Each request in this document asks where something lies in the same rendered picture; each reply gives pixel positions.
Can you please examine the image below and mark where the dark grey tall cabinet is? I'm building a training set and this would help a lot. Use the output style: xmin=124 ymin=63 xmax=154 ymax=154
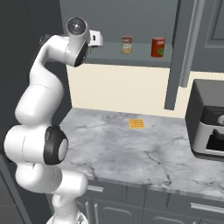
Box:
xmin=0 ymin=0 xmax=73 ymax=152

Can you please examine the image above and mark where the grey open cabinet door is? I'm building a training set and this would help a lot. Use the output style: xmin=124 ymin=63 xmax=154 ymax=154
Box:
xmin=164 ymin=0 xmax=207 ymax=111

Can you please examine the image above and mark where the grey base cabinet door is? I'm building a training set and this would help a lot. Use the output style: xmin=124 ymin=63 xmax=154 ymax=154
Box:
xmin=142 ymin=207 xmax=203 ymax=224
xmin=74 ymin=196 xmax=94 ymax=224
xmin=92 ymin=199 xmax=144 ymax=224

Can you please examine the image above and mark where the soup can with pale label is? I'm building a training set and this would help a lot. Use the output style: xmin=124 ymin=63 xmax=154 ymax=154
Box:
xmin=121 ymin=35 xmax=134 ymax=55

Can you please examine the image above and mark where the red can with green mark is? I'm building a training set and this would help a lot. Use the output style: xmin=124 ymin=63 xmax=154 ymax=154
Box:
xmin=150 ymin=36 xmax=166 ymax=59

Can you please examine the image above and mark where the orange flat sponge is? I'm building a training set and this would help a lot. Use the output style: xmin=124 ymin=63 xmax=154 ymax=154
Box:
xmin=128 ymin=118 xmax=146 ymax=130

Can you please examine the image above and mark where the black and silver toaster oven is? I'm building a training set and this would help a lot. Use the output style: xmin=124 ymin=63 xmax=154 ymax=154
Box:
xmin=185 ymin=78 xmax=224 ymax=163

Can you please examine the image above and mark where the narrow grey drawer front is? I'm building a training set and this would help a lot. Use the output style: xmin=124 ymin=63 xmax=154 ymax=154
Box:
xmin=85 ymin=178 xmax=129 ymax=205

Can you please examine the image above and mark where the wide grey drawer front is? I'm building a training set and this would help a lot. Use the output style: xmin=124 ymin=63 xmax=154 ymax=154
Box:
xmin=144 ymin=188 xmax=224 ymax=224

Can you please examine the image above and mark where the grey open wall cabinet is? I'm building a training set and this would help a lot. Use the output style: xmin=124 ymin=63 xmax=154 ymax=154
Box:
xmin=59 ymin=0 xmax=182 ymax=69

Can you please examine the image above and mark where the grey closed wall cabinet door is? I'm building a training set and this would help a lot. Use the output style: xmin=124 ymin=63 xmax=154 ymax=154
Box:
xmin=190 ymin=0 xmax=224 ymax=74

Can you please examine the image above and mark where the short silver drawer handle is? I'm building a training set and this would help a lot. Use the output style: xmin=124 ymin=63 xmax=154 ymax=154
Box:
xmin=87 ymin=185 xmax=105 ymax=194

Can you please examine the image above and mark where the silver cabinet door handle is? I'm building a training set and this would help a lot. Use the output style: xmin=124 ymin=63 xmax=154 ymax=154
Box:
xmin=84 ymin=200 xmax=91 ymax=224
xmin=93 ymin=202 xmax=100 ymax=224

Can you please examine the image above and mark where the long silver drawer handle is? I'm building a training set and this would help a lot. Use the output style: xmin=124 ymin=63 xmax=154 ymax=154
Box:
xmin=190 ymin=201 xmax=224 ymax=215

